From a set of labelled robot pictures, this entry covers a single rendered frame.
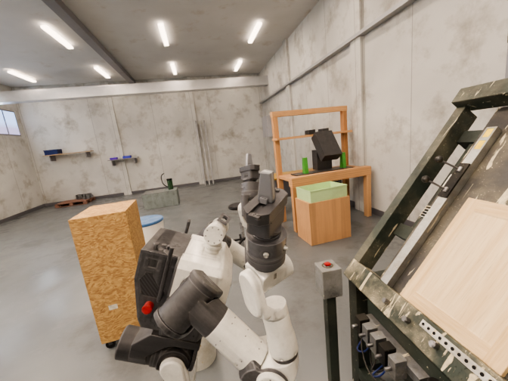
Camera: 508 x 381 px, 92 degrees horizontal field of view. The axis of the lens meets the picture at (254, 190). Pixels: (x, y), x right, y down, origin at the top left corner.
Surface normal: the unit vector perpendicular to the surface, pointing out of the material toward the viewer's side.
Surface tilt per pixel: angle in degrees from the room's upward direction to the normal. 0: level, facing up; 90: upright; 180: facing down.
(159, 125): 90
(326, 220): 90
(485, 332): 51
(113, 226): 90
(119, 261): 90
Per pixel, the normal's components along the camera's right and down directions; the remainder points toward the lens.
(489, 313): -0.83, -0.51
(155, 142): 0.22, 0.17
